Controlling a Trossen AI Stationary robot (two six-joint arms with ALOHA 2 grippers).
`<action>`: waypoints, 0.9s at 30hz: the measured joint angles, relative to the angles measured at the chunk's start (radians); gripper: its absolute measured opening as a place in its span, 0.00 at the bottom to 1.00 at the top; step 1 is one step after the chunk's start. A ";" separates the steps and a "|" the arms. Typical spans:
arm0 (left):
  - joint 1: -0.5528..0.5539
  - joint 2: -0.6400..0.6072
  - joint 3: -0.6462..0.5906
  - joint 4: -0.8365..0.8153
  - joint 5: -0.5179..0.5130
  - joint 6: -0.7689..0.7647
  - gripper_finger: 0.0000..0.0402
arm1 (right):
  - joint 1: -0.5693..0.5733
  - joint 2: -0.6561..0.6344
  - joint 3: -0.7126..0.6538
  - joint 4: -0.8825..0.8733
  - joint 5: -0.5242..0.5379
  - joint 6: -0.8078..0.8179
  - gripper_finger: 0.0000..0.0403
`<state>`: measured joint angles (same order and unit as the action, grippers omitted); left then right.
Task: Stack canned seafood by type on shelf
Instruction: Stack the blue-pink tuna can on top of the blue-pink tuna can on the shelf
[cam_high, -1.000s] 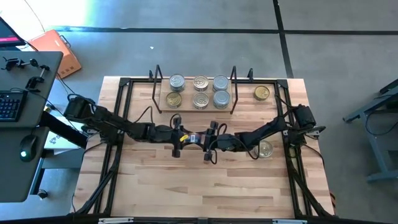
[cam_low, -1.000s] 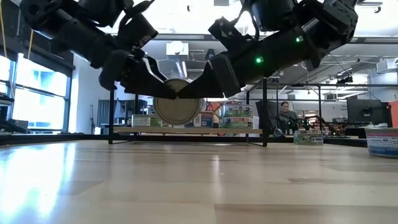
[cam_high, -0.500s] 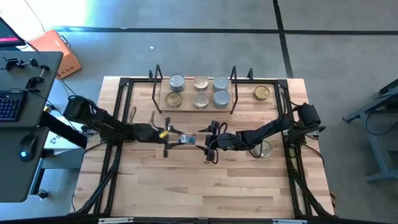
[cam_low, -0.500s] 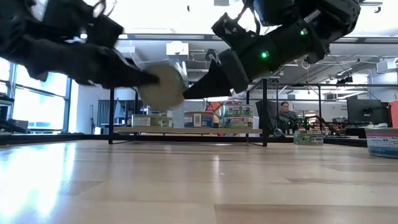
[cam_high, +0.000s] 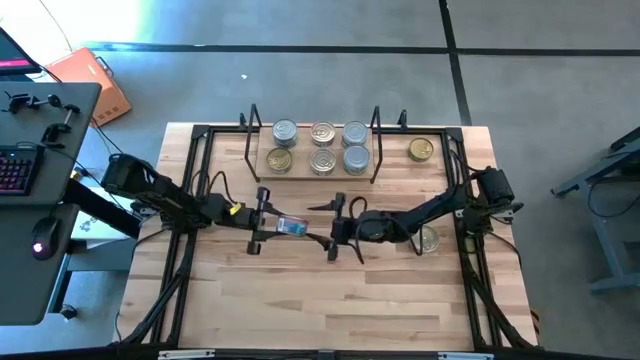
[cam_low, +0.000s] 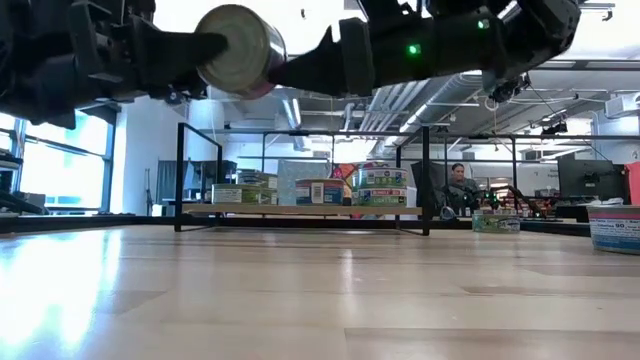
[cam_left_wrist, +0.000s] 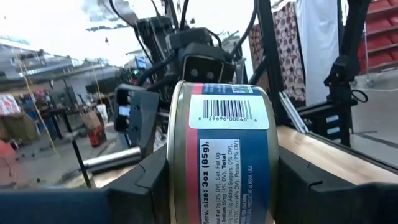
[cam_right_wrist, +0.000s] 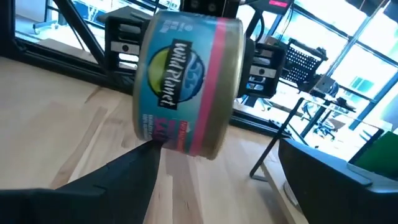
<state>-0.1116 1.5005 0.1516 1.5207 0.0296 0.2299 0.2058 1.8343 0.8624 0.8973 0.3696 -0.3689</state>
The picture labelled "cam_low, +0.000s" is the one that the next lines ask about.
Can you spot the wooden shelf black metal legs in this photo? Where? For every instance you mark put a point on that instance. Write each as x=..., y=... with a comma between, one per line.
x=280, y=210

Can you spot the large bright window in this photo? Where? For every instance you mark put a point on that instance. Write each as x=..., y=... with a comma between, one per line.
x=65, y=175

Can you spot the black background monitor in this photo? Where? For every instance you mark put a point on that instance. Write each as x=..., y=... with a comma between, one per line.
x=590, y=177

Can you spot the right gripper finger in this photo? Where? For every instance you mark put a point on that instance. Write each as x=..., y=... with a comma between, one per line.
x=315, y=70

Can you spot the black background frame rig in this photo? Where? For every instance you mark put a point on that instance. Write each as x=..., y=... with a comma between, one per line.
x=550, y=136

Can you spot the colourful wall art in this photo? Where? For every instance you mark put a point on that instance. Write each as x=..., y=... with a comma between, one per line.
x=345, y=172

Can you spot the blue pink label tuna can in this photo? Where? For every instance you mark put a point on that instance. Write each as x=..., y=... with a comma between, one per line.
x=250, y=60
x=615, y=230
x=320, y=192

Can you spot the orange red panel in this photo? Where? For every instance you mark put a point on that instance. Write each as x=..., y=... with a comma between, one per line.
x=635, y=182

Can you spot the black ceiling spotlights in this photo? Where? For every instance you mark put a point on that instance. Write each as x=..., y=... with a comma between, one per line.
x=507, y=89

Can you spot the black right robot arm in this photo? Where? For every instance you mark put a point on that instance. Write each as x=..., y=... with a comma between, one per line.
x=525, y=30

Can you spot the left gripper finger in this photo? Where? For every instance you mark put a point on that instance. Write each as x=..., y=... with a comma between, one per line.
x=175, y=52

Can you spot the dark background storage rack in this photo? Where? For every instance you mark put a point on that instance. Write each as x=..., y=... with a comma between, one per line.
x=197, y=182

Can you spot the black aluminium table frame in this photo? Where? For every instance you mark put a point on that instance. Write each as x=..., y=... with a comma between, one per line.
x=100, y=223

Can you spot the person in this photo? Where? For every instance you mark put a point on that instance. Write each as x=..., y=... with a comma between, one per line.
x=460, y=192

